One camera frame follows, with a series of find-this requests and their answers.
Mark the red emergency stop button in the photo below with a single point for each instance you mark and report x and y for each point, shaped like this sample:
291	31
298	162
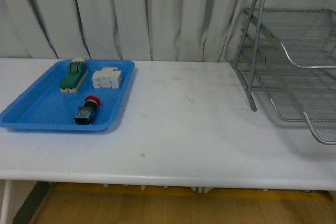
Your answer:
86	114

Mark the white circuit breaker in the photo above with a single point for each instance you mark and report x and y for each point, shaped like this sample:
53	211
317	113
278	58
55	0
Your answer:
107	77

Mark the white curtain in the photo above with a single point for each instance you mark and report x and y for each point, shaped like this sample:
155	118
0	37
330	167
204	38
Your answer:
157	30

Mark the green terminal block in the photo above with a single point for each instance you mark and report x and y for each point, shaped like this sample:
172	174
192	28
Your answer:
77	71

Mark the blue plastic tray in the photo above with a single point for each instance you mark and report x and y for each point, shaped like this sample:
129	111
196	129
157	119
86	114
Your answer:
43	107

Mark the silver wire mesh rack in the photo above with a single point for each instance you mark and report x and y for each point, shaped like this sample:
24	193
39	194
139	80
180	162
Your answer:
287	51

